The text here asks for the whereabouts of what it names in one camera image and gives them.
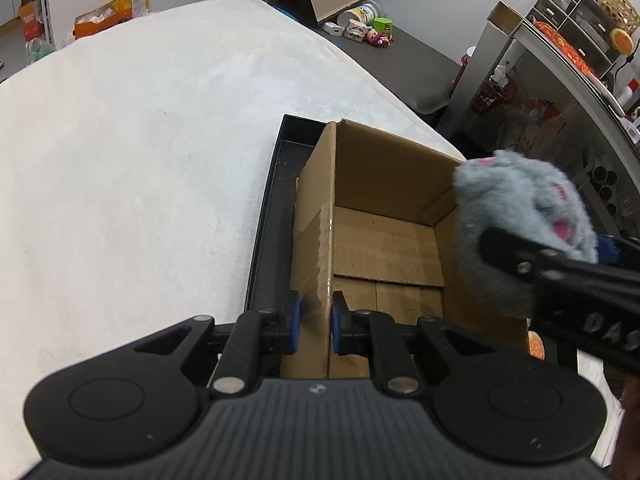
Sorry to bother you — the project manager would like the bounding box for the red patterned packet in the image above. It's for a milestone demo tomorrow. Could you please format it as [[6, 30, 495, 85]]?
[[532, 18, 593, 76]]

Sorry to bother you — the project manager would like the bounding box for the orange plush on organizer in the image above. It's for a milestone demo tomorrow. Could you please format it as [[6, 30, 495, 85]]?
[[610, 27, 634, 55]]

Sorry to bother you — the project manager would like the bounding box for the grey plush mouse toy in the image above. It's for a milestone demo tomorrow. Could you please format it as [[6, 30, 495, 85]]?
[[454, 151, 598, 320]]

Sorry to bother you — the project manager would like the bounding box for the wicker basket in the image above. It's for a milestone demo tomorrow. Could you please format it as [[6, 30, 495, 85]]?
[[598, 0, 640, 35]]

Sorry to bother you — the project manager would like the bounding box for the grey drawer organizer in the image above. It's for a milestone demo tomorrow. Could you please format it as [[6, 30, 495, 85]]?
[[527, 0, 620, 76]]

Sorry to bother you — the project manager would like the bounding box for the plush hamburger toy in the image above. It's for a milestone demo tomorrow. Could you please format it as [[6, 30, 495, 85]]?
[[528, 330, 546, 361]]

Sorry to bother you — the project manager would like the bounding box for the white tote bag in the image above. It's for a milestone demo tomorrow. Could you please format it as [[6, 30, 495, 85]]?
[[502, 104, 577, 162]]

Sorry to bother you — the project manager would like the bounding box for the red plastic basket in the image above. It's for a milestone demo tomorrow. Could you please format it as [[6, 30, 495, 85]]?
[[471, 78, 518, 116]]

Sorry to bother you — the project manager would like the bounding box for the pink small toy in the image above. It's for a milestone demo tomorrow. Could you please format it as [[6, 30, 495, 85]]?
[[364, 28, 390, 48]]

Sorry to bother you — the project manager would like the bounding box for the white metal rack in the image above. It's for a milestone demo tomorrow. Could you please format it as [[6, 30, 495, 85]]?
[[575, 148, 632, 220]]

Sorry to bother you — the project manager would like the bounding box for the orange cardboard box on floor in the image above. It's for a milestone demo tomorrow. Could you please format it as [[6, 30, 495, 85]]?
[[73, 0, 150, 39]]

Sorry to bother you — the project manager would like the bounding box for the brown cardboard box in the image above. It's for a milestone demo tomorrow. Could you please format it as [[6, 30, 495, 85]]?
[[281, 119, 528, 379]]

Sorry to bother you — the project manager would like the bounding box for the green lidded jar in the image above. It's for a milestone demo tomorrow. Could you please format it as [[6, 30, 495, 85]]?
[[373, 16, 393, 37]]

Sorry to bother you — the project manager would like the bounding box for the white round canister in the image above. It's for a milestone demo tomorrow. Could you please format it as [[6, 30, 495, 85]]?
[[337, 0, 384, 27]]

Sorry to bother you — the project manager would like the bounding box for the black shallow tray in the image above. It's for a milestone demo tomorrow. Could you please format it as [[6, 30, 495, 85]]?
[[243, 112, 582, 380]]

